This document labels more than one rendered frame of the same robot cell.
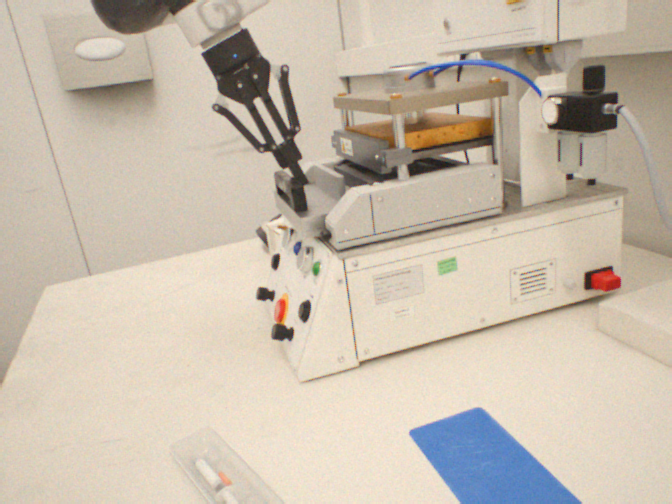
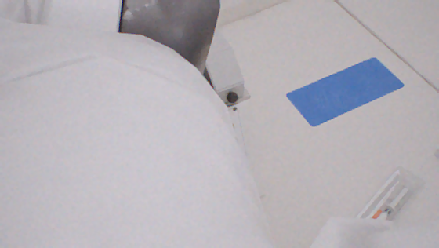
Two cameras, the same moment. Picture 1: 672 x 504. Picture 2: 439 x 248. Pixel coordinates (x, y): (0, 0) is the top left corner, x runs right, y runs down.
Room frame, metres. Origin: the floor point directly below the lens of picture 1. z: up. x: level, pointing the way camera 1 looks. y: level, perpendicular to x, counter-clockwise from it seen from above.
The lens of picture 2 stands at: (0.85, 0.58, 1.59)
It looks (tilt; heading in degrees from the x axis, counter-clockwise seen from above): 50 degrees down; 257
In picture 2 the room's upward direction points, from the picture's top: straight up
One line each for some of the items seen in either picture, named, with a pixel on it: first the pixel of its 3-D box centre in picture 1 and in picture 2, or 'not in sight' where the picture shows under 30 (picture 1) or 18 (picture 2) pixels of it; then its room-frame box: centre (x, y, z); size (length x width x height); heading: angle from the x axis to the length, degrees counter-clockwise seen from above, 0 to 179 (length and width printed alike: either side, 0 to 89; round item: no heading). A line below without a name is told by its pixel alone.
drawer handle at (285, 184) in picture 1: (289, 189); not in sight; (0.83, 0.06, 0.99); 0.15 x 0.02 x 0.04; 14
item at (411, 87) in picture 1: (434, 104); not in sight; (0.87, -0.19, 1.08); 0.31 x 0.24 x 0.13; 14
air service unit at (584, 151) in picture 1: (574, 126); not in sight; (0.70, -0.33, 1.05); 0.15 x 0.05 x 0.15; 14
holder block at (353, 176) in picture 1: (399, 172); not in sight; (0.88, -0.12, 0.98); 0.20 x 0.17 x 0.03; 14
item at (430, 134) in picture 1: (413, 118); not in sight; (0.88, -0.15, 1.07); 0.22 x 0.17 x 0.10; 14
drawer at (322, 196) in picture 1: (372, 184); not in sight; (0.87, -0.08, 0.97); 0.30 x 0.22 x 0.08; 104
